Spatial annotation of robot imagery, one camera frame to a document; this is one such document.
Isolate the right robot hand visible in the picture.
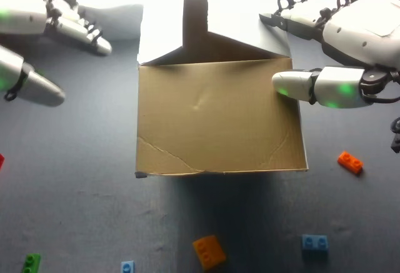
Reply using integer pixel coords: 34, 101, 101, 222
258, 0, 400, 110

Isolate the grey tablecloth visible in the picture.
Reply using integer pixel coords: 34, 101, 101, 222
0, 32, 400, 273

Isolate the thick orange toy brick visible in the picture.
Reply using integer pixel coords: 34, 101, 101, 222
192, 235, 227, 271

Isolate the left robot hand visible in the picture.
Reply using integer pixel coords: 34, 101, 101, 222
0, 0, 113, 107

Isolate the cardboard box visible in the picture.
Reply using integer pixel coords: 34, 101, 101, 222
134, 0, 310, 180

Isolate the orange flat toy brick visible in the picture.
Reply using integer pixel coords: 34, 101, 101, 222
337, 151, 364, 176

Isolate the green toy brick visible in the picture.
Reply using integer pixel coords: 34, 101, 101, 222
22, 253, 41, 273

